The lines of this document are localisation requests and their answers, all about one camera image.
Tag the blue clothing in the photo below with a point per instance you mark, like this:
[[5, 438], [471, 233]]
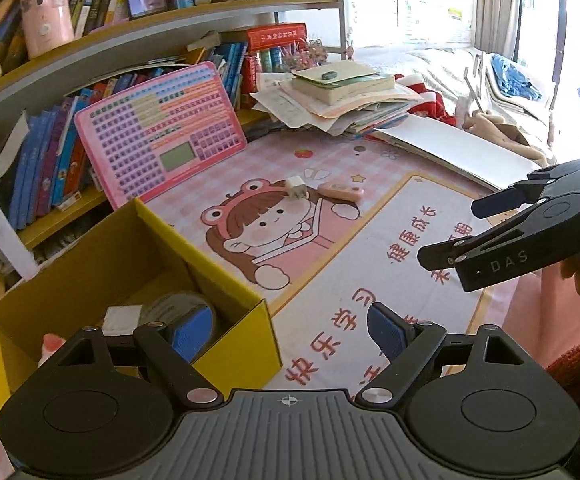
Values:
[[515, 77]]

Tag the pink cylindrical device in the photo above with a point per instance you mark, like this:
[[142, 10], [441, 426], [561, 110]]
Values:
[[46, 15]]

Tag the colourful bead bunch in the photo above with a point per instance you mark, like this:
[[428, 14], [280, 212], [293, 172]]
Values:
[[306, 55]]

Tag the pink keyboard learning pad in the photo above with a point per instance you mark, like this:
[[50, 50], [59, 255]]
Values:
[[162, 132]]

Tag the pink printed desk mat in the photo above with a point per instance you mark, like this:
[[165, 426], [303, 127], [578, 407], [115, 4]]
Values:
[[320, 230]]

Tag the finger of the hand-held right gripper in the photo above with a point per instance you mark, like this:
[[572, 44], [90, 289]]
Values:
[[470, 245], [500, 200]]

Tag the yellow cardboard box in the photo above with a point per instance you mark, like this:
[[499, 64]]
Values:
[[240, 330]]

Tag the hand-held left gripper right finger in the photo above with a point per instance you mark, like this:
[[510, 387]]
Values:
[[386, 332]]

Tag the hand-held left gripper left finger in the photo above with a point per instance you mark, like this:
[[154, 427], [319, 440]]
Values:
[[195, 332]]

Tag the pink plush toy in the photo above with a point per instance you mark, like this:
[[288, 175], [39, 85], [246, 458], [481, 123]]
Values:
[[51, 349]]

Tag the small green eraser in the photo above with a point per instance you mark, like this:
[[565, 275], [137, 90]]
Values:
[[329, 74]]

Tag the thick green cover book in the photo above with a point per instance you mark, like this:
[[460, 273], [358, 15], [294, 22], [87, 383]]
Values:
[[350, 87]]

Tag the white charger plug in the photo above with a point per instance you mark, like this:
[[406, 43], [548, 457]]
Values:
[[297, 188]]

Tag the metal bed rail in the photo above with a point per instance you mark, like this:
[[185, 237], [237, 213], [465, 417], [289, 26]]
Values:
[[475, 85]]

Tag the row of leaning books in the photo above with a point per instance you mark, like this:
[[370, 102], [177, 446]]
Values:
[[230, 70]]

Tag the pile of papers and booklets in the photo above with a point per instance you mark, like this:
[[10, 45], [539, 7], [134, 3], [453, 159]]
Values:
[[320, 110]]

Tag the thick red dictionary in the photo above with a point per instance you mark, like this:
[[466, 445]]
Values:
[[276, 37]]

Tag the clear tape roll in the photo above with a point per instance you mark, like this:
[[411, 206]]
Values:
[[162, 310]]

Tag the person's pink garment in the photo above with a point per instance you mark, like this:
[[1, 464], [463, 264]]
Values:
[[535, 310]]

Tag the row of blue books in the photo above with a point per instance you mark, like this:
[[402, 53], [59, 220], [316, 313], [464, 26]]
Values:
[[45, 160]]

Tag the beige cloth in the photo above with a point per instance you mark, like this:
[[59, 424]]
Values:
[[505, 135]]

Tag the red upright book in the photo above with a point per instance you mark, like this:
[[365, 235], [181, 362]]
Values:
[[252, 72]]

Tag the red white plush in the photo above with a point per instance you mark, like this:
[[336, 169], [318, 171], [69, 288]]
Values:
[[435, 105]]

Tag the white paper board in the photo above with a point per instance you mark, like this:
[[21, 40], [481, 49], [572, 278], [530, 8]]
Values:
[[460, 152]]

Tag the white frame wooden bookshelf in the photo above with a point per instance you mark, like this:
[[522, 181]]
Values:
[[120, 50]]

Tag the grey bed blanket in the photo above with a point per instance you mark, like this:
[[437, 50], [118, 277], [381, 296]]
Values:
[[420, 62]]

